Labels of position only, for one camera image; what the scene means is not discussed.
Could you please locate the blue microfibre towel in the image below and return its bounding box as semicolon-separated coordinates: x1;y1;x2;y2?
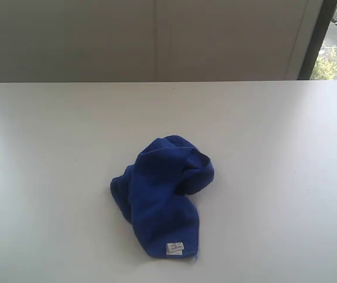
110;136;214;259

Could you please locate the white towel care label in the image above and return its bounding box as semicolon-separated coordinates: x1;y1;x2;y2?
166;242;185;255

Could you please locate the green tree outside window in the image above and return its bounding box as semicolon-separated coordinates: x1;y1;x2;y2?
310;47;337;80

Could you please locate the dark window frame post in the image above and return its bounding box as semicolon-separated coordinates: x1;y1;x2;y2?
297;0;337;80

